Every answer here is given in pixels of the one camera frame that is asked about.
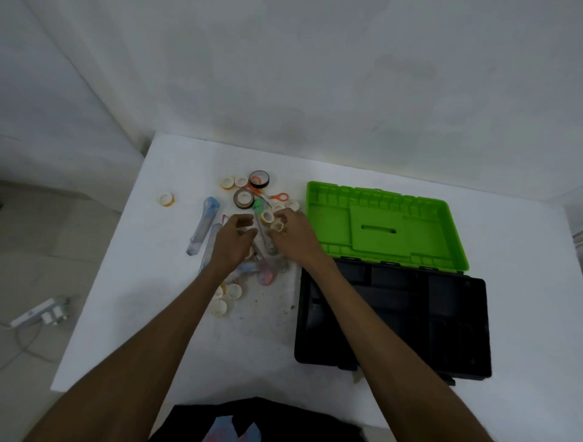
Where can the person's right hand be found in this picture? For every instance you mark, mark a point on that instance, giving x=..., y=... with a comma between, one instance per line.
x=300, y=243

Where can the person's left forearm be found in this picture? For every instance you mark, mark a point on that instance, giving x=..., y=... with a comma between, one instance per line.
x=136, y=355

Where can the orange handled scissors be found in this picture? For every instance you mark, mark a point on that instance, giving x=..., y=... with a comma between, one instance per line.
x=278, y=196

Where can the black toolbox tray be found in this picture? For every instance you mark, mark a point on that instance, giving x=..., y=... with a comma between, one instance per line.
x=410, y=309

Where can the lone small yellow tape roll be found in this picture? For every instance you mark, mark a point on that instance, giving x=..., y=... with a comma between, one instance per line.
x=162, y=201

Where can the person's right forearm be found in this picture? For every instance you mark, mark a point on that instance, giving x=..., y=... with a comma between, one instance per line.
x=401, y=364

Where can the person's black clothing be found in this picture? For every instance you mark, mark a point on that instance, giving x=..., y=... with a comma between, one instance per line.
x=273, y=419

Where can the white plug adapter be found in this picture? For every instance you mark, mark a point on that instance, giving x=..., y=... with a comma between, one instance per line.
x=57, y=314

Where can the black toolbox with green lid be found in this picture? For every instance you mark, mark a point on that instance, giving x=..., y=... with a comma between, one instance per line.
x=328, y=227

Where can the pile of small tape rolls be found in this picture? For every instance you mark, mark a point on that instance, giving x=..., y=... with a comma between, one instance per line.
x=233, y=291

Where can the dark tape roll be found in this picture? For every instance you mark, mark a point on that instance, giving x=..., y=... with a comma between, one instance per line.
x=236, y=200

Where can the black tape roll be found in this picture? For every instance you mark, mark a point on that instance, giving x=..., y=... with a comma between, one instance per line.
x=252, y=181

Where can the white power strip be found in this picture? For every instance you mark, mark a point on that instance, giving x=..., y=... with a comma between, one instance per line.
x=32, y=314

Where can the person's left hand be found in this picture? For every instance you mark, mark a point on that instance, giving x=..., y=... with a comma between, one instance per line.
x=232, y=246

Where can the green utility knife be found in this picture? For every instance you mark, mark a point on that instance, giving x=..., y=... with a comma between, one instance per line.
x=257, y=207

